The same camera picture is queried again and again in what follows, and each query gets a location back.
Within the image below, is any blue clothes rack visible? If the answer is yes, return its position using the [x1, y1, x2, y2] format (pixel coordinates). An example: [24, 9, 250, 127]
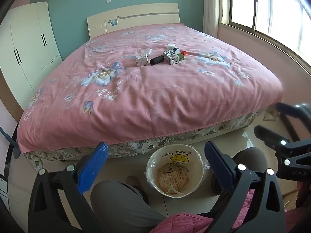
[0, 126, 22, 159]

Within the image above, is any person's leg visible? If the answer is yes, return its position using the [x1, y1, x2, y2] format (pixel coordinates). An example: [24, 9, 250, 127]
[233, 147, 269, 175]
[90, 181, 169, 233]

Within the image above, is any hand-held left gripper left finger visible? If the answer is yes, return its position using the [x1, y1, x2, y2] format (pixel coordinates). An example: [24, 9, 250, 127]
[28, 141, 114, 233]

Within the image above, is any pink quilted garment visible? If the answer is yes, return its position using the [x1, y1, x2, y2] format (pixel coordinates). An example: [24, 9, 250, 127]
[150, 188, 311, 233]

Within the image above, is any black cylinder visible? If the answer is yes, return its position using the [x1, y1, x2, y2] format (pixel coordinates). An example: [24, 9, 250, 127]
[149, 56, 164, 66]

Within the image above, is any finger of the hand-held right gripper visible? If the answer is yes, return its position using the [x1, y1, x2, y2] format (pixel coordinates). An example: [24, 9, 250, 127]
[254, 125, 311, 166]
[276, 102, 311, 142]

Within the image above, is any round trash bin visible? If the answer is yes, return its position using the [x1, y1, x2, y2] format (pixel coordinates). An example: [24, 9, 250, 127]
[145, 145, 209, 198]

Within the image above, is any person's right shoe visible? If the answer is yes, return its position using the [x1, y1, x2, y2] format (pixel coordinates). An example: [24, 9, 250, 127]
[210, 171, 223, 196]

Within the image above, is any person's right leg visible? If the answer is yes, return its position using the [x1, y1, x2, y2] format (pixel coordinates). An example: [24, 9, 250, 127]
[233, 147, 269, 175]

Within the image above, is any cream headboard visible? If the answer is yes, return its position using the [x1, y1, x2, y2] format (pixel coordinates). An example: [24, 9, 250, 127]
[87, 3, 181, 40]

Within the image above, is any floral bed skirt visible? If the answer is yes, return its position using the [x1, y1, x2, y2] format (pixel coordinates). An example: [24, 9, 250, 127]
[23, 112, 277, 169]

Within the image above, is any white cabinet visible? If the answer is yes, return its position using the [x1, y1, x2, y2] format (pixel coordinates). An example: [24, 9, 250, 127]
[0, 171, 10, 210]

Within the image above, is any white wardrobe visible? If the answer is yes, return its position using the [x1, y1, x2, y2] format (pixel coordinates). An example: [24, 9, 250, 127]
[0, 1, 64, 111]

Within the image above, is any cream curtain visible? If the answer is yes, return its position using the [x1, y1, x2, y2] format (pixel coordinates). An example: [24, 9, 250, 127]
[203, 0, 223, 38]

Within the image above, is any white printed carton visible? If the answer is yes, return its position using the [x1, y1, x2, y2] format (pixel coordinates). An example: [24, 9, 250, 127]
[162, 50, 180, 65]

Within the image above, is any small grey white box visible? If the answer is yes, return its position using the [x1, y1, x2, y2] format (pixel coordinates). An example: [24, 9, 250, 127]
[135, 55, 149, 67]

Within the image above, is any printed plastic bin liner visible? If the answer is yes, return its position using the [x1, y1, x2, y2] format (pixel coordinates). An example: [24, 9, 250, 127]
[144, 145, 210, 198]

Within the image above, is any person's left leg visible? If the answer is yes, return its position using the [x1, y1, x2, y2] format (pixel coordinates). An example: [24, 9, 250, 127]
[90, 181, 169, 233]

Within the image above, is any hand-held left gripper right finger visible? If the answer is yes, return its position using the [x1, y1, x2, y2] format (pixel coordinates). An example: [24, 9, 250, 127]
[204, 141, 286, 233]

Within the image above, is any pink floral bedsheet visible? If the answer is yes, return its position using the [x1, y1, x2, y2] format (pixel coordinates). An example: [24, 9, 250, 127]
[17, 23, 283, 154]

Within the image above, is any window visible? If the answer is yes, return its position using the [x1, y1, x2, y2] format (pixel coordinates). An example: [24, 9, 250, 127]
[220, 0, 311, 76]

